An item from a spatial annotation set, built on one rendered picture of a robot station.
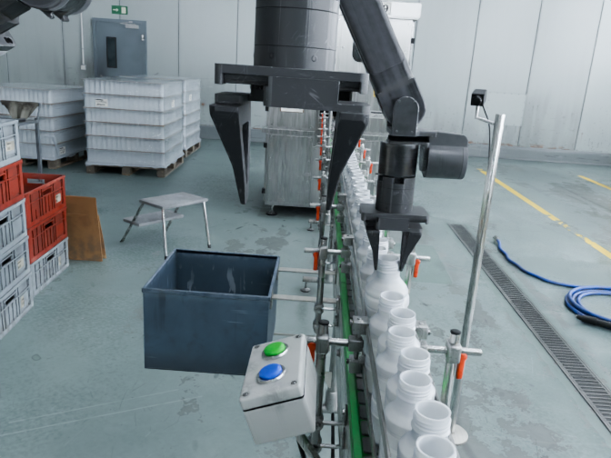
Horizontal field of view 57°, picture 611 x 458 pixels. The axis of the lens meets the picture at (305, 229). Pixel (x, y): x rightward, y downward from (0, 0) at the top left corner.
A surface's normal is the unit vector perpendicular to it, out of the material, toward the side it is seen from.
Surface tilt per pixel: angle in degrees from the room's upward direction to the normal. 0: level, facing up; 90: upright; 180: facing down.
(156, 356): 90
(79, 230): 100
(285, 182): 90
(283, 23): 89
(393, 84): 91
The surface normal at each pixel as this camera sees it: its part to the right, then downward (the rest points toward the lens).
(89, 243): -0.02, 0.42
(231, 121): -0.05, 0.60
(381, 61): -0.18, 0.08
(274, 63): -0.41, 0.22
